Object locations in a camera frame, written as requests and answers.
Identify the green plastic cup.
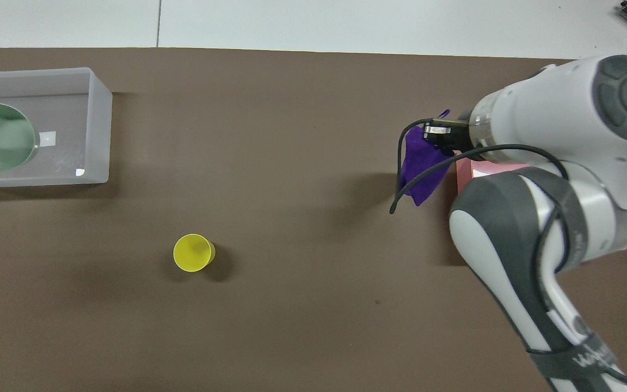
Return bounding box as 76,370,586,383
0,103,40,173

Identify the pink box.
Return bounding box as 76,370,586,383
456,152,532,197

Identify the black cable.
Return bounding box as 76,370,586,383
389,118,571,273

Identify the purple cloth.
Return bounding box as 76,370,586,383
399,109,456,207

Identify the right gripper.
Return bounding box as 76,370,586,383
426,121,474,156

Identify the translucent plastic box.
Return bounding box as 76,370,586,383
0,67,113,188

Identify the yellow plastic cup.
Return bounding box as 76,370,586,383
173,234,217,273

